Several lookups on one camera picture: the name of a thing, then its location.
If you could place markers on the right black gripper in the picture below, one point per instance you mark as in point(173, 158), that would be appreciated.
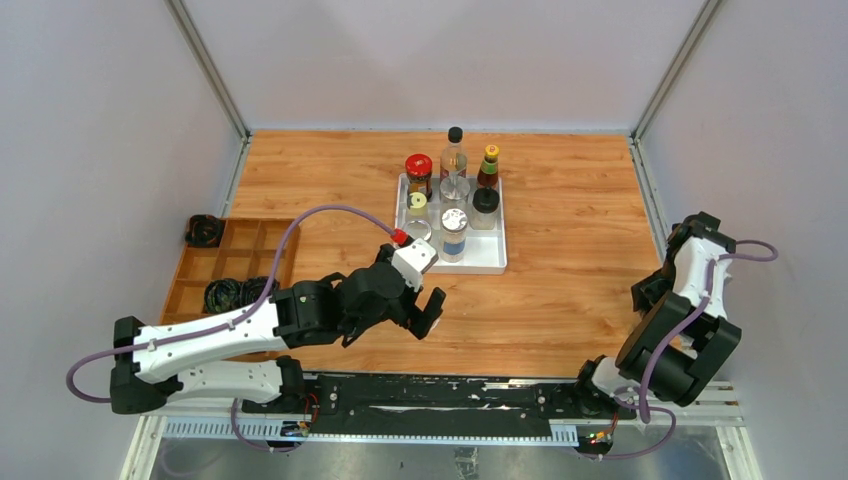
point(647, 291)

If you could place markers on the silver lid peppercorn bottle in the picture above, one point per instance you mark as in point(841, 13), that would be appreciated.
point(454, 224)

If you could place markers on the wooden compartment organizer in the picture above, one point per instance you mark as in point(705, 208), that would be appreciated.
point(246, 250)

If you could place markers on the white divided tray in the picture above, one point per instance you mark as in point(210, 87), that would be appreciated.
point(485, 251)

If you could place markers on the black cap white pepper bottle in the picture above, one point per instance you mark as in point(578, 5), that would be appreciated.
point(485, 205)

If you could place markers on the black cap soy sauce bottle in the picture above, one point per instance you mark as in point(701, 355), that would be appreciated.
point(453, 159)

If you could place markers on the red lid brown jar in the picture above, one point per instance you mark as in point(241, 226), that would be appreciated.
point(419, 170)

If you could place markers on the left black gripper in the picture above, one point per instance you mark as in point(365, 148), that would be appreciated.
point(421, 322)

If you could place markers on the round glass jar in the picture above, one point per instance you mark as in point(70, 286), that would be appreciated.
point(419, 228)

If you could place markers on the yellow cap sauce bottle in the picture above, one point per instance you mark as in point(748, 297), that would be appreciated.
point(488, 174)

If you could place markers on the silver lid shaker jar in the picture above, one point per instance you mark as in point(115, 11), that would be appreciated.
point(454, 192)

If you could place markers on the yellow lid spice bottle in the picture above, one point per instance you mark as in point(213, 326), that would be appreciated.
point(417, 206)

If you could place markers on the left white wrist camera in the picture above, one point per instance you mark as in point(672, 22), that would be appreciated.
point(413, 262)

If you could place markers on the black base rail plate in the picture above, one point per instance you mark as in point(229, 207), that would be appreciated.
point(438, 406)

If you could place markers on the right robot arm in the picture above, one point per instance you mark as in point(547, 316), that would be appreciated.
point(684, 335)

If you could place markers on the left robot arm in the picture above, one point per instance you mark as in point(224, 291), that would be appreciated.
point(157, 365)

